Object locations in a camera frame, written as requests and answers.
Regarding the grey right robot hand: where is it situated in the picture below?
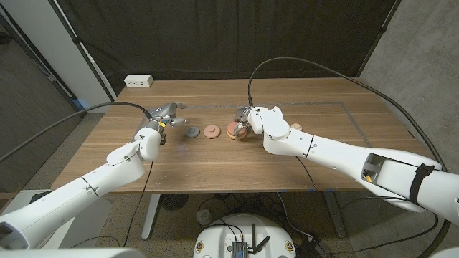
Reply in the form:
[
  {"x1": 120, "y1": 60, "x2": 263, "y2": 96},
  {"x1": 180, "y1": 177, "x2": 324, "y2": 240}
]
[{"x1": 232, "y1": 105, "x2": 257, "y2": 139}]

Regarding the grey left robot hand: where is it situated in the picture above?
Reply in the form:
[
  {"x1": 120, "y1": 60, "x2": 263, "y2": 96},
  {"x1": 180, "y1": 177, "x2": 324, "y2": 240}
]
[{"x1": 145, "y1": 102, "x2": 188, "y2": 135}]

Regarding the coral red disc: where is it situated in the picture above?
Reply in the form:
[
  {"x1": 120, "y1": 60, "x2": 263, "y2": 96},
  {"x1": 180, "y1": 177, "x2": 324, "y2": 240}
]
[{"x1": 226, "y1": 120, "x2": 248, "y2": 138}]

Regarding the white right robot shoulder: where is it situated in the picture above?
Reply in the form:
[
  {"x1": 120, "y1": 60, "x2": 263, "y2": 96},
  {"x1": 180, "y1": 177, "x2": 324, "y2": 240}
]
[{"x1": 428, "y1": 246, "x2": 459, "y2": 258}]

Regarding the white left robot shoulder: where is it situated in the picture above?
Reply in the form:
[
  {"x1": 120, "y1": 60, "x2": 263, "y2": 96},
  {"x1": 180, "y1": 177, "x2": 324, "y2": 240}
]
[{"x1": 0, "y1": 247, "x2": 146, "y2": 258}]

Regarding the large orange disc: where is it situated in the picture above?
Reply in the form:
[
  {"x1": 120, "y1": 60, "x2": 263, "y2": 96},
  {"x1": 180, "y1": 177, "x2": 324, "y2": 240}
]
[{"x1": 226, "y1": 130, "x2": 248, "y2": 141}]

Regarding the dusty pink disc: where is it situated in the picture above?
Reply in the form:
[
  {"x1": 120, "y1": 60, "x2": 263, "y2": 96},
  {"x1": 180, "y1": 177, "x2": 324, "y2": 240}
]
[{"x1": 203, "y1": 124, "x2": 222, "y2": 140}]

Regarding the white power strip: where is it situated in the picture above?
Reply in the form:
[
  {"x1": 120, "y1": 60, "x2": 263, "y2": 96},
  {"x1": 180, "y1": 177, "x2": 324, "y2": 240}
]
[{"x1": 123, "y1": 74, "x2": 154, "y2": 88}]

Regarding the black backdrop curtain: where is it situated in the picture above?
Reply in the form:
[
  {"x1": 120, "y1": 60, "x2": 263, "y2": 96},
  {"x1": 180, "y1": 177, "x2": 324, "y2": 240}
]
[{"x1": 53, "y1": 0, "x2": 402, "y2": 97}]

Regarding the black floor fan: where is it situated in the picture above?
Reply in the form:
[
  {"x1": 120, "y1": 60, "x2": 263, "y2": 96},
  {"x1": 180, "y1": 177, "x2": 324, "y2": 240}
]
[{"x1": 160, "y1": 193, "x2": 190, "y2": 212}]

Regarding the white table leg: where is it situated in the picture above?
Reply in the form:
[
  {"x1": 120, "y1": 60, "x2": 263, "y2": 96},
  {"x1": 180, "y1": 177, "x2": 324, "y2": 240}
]
[{"x1": 141, "y1": 193, "x2": 162, "y2": 239}]

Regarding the grey round floor object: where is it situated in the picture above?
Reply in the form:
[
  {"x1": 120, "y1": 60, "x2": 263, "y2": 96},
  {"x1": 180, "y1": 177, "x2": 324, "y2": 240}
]
[{"x1": 196, "y1": 209, "x2": 213, "y2": 226}]

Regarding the black backdrop stand pole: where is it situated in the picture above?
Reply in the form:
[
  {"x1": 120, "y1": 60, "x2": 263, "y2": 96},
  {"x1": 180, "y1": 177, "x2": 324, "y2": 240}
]
[
  {"x1": 47, "y1": 0, "x2": 118, "y2": 103},
  {"x1": 356, "y1": 0, "x2": 402, "y2": 78}
]

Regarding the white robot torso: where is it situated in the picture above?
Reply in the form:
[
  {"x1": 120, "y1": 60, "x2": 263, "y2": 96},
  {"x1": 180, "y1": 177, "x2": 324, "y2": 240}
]
[{"x1": 192, "y1": 213, "x2": 298, "y2": 258}]

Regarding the silver router with antennas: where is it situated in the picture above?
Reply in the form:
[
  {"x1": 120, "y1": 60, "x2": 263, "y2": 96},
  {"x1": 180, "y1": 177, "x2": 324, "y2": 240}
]
[{"x1": 231, "y1": 223, "x2": 272, "y2": 258}]

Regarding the grey table leg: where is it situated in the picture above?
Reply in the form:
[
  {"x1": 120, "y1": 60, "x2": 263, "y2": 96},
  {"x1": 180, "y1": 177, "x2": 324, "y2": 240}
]
[{"x1": 322, "y1": 191, "x2": 347, "y2": 239}]

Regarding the blue black foot pedal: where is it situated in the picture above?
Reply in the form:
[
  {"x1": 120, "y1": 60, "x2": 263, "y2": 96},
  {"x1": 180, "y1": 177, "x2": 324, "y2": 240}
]
[{"x1": 30, "y1": 191, "x2": 52, "y2": 204}]

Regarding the black power adapter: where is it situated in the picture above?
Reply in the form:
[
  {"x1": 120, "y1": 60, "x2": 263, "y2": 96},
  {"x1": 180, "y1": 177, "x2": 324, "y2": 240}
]
[{"x1": 294, "y1": 235, "x2": 333, "y2": 258}]

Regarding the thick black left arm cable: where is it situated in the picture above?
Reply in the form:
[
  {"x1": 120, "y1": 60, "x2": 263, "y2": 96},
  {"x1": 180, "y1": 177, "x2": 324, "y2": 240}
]
[{"x1": 0, "y1": 101, "x2": 153, "y2": 163}]

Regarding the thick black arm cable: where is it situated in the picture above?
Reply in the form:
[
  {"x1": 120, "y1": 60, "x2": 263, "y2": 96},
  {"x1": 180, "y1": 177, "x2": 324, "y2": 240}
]
[
  {"x1": 247, "y1": 56, "x2": 453, "y2": 258},
  {"x1": 0, "y1": 101, "x2": 153, "y2": 163}
]

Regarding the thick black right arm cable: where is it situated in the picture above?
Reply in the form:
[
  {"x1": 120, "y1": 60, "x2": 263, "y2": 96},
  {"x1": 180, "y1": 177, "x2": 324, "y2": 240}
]
[{"x1": 247, "y1": 56, "x2": 453, "y2": 258}]

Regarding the thin black right arm wire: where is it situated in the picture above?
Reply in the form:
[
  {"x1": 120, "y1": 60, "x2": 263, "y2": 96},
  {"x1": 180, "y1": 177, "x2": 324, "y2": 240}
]
[{"x1": 294, "y1": 156, "x2": 440, "y2": 255}]

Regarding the thin black arm wire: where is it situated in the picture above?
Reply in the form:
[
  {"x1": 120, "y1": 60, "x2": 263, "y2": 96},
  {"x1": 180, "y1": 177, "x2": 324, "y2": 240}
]
[
  {"x1": 122, "y1": 160, "x2": 154, "y2": 249},
  {"x1": 294, "y1": 156, "x2": 440, "y2": 255}
]

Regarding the black floor cable bundle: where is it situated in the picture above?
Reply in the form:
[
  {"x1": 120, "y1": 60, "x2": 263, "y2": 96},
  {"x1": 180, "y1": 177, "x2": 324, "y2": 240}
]
[{"x1": 198, "y1": 192, "x2": 288, "y2": 225}]

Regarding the thin black left arm wire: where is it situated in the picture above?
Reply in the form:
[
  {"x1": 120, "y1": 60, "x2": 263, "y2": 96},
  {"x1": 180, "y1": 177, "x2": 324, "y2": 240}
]
[{"x1": 122, "y1": 160, "x2": 154, "y2": 249}]

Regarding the white floor cable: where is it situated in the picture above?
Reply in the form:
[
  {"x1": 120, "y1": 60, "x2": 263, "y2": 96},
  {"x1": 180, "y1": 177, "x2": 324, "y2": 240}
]
[{"x1": 276, "y1": 192, "x2": 315, "y2": 240}]

